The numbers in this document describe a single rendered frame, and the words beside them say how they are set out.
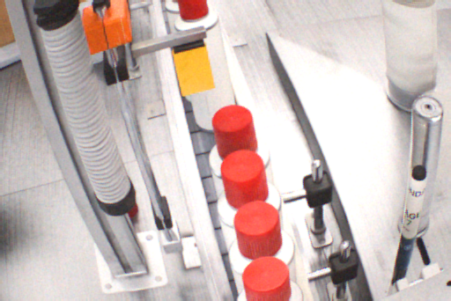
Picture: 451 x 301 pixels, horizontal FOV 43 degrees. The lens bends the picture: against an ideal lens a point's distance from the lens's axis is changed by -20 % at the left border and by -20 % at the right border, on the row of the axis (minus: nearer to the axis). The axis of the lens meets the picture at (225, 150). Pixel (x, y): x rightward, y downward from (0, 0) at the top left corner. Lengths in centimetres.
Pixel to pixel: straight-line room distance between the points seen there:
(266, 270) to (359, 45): 57
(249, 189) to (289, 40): 48
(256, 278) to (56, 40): 21
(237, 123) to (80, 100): 16
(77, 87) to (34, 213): 49
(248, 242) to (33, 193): 50
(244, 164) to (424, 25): 35
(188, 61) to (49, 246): 37
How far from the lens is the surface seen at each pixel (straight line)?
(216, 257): 62
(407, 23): 76
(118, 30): 52
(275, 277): 45
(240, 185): 51
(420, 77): 82
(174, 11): 79
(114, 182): 49
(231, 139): 55
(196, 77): 60
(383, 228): 73
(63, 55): 42
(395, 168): 78
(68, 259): 83
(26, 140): 102
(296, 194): 72
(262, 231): 48
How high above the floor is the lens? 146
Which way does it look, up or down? 45 degrees down
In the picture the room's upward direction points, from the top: 12 degrees counter-clockwise
